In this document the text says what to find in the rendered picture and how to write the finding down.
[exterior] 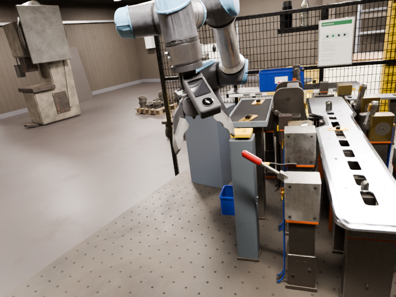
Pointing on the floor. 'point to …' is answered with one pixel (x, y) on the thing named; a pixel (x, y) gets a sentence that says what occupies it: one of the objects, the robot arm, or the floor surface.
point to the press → (43, 62)
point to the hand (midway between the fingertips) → (206, 147)
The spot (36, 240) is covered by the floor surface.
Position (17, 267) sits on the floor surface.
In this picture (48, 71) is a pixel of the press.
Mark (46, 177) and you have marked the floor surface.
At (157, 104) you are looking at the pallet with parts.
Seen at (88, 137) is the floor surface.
